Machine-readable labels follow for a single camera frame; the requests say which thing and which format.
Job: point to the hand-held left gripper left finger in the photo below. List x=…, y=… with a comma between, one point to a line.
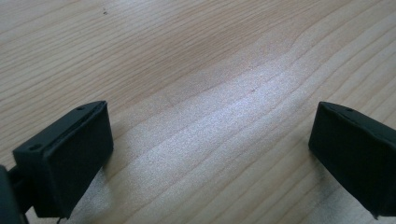
x=71, y=155

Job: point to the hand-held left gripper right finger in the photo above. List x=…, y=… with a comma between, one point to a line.
x=358, y=155

